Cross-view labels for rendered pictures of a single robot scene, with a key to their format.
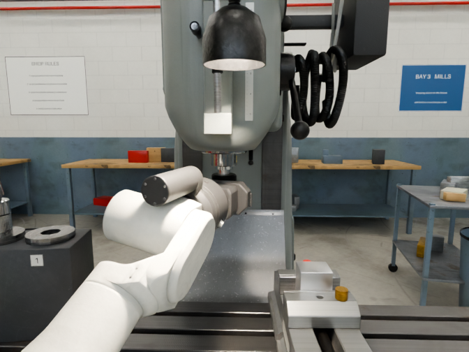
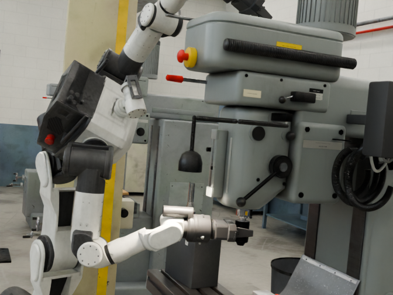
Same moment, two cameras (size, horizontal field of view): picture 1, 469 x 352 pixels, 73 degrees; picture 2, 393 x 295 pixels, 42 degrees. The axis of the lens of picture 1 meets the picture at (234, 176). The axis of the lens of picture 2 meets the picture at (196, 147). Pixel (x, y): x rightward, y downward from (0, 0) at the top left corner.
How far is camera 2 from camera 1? 1.44 m
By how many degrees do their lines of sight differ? 64
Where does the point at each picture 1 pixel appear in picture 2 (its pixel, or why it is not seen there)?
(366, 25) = (369, 131)
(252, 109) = (227, 187)
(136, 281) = (141, 233)
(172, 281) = (148, 237)
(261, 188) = (348, 255)
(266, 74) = (235, 171)
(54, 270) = (190, 249)
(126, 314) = (137, 241)
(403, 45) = not seen: outside the picture
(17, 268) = (182, 243)
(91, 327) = (127, 239)
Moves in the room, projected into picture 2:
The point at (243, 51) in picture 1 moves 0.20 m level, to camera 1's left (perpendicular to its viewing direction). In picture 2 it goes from (181, 168) to (157, 161)
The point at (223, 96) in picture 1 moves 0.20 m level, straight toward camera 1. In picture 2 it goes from (211, 179) to (152, 178)
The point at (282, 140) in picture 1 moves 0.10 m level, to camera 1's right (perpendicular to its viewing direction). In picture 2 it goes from (364, 216) to (388, 222)
